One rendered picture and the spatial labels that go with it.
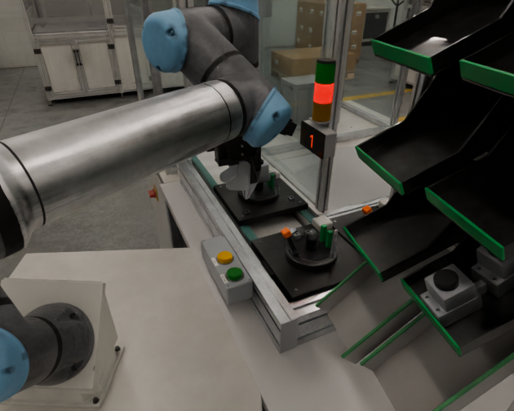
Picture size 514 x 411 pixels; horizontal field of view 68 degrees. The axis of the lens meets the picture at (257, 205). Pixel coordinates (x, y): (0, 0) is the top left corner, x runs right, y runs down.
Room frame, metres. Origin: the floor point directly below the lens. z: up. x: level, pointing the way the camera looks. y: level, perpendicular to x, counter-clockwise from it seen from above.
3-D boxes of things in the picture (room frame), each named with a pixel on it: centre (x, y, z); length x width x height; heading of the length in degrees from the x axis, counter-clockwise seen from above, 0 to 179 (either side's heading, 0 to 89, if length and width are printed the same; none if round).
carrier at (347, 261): (0.78, -0.14, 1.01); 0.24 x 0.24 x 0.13; 24
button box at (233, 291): (0.77, 0.08, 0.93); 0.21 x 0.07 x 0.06; 24
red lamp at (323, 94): (1.01, -0.18, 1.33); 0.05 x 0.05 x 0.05
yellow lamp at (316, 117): (1.01, -0.18, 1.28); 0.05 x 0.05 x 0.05
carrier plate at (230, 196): (1.09, -0.01, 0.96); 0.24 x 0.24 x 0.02; 24
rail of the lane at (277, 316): (0.97, 0.11, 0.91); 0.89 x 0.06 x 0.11; 24
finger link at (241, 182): (0.63, 0.03, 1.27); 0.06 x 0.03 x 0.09; 114
